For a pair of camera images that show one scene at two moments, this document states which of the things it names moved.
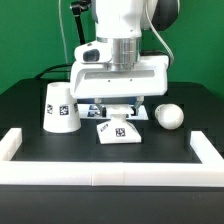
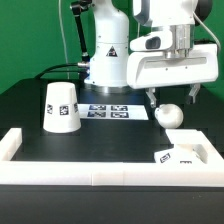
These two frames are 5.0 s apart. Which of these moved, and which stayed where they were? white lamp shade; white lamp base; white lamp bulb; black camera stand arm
Moved: white lamp base
Stayed: white lamp shade; white lamp bulb; black camera stand arm
